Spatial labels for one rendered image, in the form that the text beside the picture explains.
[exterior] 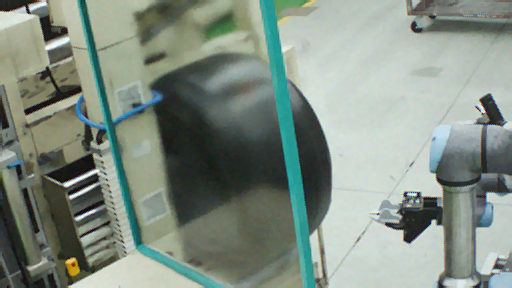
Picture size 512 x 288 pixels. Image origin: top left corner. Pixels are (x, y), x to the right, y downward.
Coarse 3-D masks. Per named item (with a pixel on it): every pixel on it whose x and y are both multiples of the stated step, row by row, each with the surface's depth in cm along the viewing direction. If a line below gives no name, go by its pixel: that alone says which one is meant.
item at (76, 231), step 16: (80, 160) 252; (48, 176) 245; (64, 176) 249; (80, 176) 239; (96, 176) 242; (48, 192) 245; (64, 192) 235; (80, 192) 239; (96, 192) 244; (64, 208) 240; (80, 208) 241; (96, 208) 244; (64, 224) 245; (80, 224) 243; (96, 224) 246; (64, 240) 251; (80, 240) 242; (96, 240) 246; (112, 240) 251; (80, 256) 245; (96, 256) 248
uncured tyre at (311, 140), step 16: (288, 80) 213; (304, 96) 215; (304, 112) 209; (304, 128) 207; (320, 128) 212; (304, 144) 207; (320, 144) 210; (304, 160) 206; (320, 160) 210; (304, 176) 207; (320, 176) 210; (304, 192) 208; (320, 192) 212; (320, 208) 216
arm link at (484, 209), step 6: (480, 198) 215; (480, 204) 215; (486, 204) 215; (492, 204) 215; (480, 210) 215; (486, 210) 214; (492, 210) 214; (480, 216) 214; (486, 216) 214; (492, 216) 214; (480, 222) 215; (486, 222) 215
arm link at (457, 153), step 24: (432, 144) 182; (456, 144) 179; (480, 144) 177; (432, 168) 184; (456, 168) 180; (480, 168) 179; (456, 192) 184; (456, 216) 186; (456, 240) 189; (456, 264) 191
